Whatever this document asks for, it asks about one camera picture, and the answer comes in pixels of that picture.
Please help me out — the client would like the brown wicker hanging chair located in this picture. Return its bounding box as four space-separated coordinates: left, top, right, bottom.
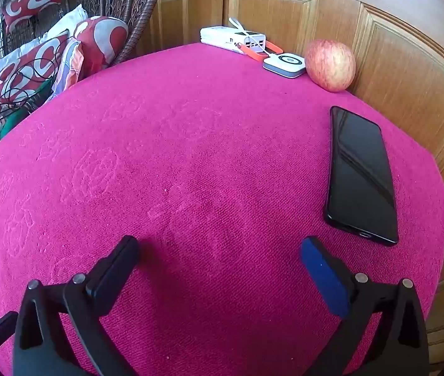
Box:
0 0 166 118

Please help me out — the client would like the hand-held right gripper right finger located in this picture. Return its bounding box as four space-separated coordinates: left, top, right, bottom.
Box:
299 237 430 376

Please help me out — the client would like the red apple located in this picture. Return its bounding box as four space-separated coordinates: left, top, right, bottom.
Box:
304 39 357 92

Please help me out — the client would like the flat red white cushion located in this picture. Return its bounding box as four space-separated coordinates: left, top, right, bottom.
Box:
0 33 71 102

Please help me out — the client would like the white charging cable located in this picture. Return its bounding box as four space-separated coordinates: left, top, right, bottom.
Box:
227 17 281 57

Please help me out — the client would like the white square wireless charger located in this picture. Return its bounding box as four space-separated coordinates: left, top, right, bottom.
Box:
263 53 306 79

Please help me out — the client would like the pink tablecloth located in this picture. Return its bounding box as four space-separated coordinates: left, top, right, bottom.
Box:
0 42 444 376

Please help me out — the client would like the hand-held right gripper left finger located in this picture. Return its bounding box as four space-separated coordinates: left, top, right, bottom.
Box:
12 235 140 376

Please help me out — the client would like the green pouch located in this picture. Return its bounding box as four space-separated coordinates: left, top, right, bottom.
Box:
0 107 30 139

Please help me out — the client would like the small red white pillow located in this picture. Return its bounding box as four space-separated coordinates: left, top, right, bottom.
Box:
2 0 64 32

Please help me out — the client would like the orange strap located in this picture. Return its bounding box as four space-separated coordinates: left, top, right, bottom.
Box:
238 41 284 62

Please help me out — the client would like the black smartphone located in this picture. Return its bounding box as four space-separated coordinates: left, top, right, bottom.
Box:
325 106 400 247

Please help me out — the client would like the white power bank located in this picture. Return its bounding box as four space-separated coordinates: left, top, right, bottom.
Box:
200 25 266 53

